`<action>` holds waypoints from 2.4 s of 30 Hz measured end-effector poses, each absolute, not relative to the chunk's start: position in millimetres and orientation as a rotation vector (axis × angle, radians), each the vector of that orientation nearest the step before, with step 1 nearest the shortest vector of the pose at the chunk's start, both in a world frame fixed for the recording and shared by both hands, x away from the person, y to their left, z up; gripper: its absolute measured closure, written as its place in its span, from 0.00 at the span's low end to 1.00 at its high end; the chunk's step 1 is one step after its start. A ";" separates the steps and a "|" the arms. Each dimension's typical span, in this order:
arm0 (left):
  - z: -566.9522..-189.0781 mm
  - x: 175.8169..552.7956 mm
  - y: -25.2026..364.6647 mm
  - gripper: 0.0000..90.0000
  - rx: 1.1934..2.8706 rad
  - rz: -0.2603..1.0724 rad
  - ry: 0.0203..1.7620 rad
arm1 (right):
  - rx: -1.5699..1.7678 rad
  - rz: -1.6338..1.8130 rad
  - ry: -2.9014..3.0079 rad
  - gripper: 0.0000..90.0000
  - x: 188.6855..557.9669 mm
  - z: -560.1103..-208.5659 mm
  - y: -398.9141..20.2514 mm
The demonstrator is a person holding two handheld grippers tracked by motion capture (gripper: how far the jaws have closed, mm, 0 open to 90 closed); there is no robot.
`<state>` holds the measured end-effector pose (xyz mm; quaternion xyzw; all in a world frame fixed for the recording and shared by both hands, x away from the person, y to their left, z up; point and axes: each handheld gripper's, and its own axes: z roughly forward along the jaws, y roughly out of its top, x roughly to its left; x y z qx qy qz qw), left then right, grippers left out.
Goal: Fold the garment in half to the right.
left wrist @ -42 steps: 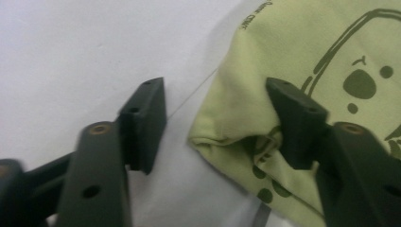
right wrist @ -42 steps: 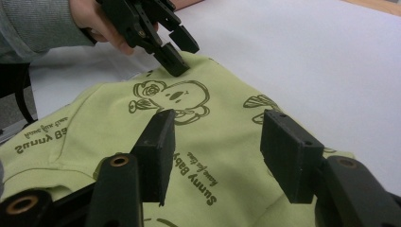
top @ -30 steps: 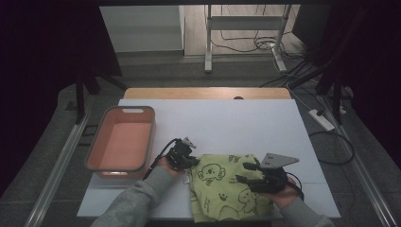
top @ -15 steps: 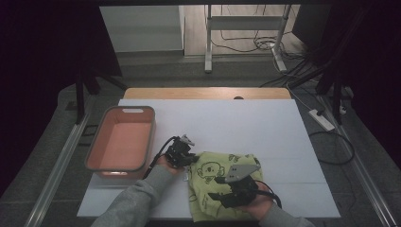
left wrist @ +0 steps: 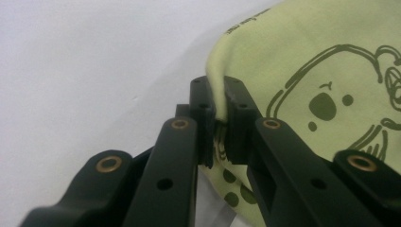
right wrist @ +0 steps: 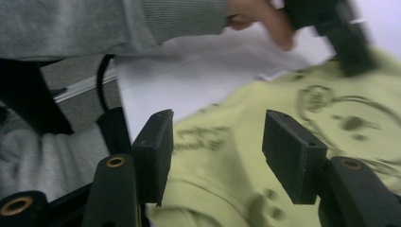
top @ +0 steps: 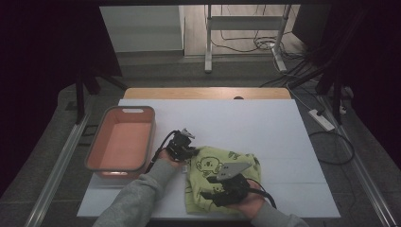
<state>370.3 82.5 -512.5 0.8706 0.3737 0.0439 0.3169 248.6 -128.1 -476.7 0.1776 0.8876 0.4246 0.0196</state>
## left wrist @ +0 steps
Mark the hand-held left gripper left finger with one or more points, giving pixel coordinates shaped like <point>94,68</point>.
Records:
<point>203,104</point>

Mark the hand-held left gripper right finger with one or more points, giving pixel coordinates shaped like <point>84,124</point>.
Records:
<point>239,110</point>

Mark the green printed baby shirt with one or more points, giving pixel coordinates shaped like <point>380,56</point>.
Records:
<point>283,56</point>

